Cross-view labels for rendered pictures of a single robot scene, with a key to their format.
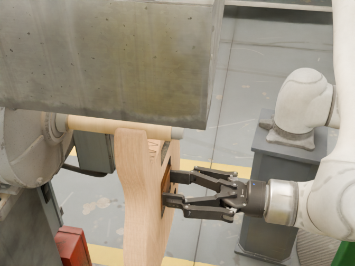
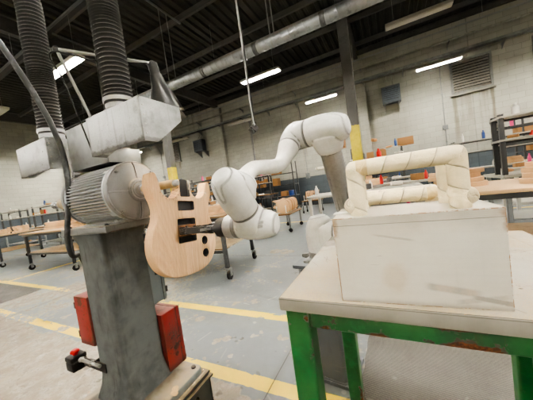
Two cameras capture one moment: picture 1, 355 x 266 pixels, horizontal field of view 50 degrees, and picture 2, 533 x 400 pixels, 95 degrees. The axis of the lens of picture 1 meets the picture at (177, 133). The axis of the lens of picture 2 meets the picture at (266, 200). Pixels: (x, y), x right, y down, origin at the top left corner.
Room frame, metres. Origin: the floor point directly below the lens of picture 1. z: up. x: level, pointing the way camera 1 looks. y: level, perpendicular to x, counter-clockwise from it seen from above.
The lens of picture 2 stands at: (-0.32, -0.59, 1.18)
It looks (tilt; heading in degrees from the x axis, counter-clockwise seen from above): 3 degrees down; 16
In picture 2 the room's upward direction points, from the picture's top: 8 degrees counter-clockwise
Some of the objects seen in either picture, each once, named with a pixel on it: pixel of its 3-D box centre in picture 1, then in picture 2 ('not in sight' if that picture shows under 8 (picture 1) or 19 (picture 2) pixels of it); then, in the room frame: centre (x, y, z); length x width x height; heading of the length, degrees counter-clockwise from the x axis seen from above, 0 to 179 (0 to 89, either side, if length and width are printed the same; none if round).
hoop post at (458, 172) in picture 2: not in sight; (458, 180); (0.18, -0.80, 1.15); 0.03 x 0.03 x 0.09
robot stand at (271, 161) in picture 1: (277, 192); (329, 313); (1.17, -0.45, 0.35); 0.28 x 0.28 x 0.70; 72
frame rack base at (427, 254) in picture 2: not in sight; (408, 248); (0.24, -0.72, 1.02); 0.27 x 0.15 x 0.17; 83
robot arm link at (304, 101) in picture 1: (302, 98); (320, 232); (1.17, -0.46, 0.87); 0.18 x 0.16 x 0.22; 74
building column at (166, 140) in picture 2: not in sight; (170, 158); (8.75, 6.10, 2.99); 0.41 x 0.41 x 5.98; 79
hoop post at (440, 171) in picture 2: not in sight; (446, 179); (0.26, -0.81, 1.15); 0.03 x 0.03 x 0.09
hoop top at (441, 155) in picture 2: not in sight; (400, 162); (0.19, -0.71, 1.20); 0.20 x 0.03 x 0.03; 82
